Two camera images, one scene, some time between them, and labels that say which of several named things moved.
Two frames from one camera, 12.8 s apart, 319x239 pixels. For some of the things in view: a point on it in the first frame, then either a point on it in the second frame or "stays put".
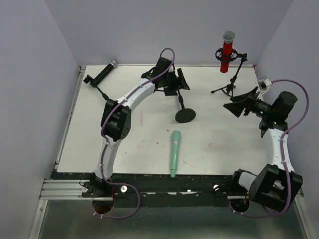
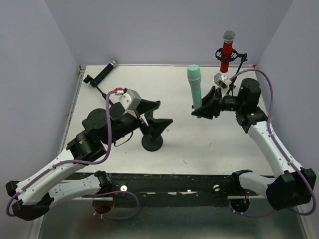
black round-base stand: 184,115 → 151,144
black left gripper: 176,80 → 143,119
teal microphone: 176,137 → 194,76
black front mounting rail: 183,185 stays put
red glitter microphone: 229,37 stays put
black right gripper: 248,102 → 217,104
